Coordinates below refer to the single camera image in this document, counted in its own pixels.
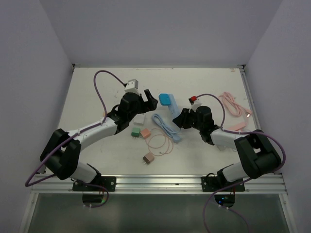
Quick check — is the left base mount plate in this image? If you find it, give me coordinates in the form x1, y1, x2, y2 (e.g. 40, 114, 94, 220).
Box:
72, 176, 117, 192

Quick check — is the pink charger plug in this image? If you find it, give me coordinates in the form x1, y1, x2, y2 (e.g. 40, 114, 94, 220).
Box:
140, 129, 151, 139

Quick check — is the aluminium front rail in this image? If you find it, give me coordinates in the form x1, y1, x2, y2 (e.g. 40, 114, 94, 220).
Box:
30, 174, 287, 194

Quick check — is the pink power strip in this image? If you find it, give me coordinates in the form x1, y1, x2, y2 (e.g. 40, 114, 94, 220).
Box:
228, 122, 247, 131

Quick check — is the silver white charger block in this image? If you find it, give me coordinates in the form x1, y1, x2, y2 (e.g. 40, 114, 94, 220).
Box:
217, 145, 226, 151

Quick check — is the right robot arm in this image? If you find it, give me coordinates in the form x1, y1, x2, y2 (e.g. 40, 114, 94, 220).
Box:
173, 106, 281, 191

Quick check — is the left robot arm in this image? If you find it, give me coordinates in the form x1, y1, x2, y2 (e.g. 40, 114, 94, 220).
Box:
40, 89, 158, 191

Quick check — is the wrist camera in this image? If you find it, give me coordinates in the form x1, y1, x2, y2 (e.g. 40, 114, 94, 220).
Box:
124, 79, 140, 95
189, 96, 202, 112

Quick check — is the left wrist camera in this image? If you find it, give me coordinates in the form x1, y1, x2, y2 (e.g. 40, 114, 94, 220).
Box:
124, 79, 140, 95

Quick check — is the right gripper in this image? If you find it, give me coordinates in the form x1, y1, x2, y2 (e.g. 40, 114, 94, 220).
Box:
173, 108, 203, 131

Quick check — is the base mount plate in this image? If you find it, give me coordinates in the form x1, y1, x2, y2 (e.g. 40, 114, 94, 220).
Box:
72, 176, 117, 192
201, 173, 245, 192

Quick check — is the blue square charger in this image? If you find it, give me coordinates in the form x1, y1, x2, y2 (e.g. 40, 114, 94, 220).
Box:
158, 93, 171, 106

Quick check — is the brown plug adapter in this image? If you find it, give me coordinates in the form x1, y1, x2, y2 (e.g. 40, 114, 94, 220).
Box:
142, 153, 155, 165

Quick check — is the green plug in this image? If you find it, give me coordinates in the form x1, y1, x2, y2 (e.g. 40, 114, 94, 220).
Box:
131, 127, 140, 138

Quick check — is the white charger plug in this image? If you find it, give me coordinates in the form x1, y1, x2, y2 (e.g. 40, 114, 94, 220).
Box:
133, 114, 146, 126

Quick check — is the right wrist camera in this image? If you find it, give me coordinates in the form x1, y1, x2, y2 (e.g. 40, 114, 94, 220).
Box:
189, 96, 202, 112

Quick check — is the light blue power strip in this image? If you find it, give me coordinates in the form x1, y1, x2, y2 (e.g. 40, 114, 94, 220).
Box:
151, 94, 181, 143

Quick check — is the thin pink charger cable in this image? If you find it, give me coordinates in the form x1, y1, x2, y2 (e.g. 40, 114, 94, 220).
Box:
147, 130, 173, 155

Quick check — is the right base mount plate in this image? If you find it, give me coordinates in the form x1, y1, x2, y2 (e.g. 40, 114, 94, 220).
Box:
201, 173, 245, 192

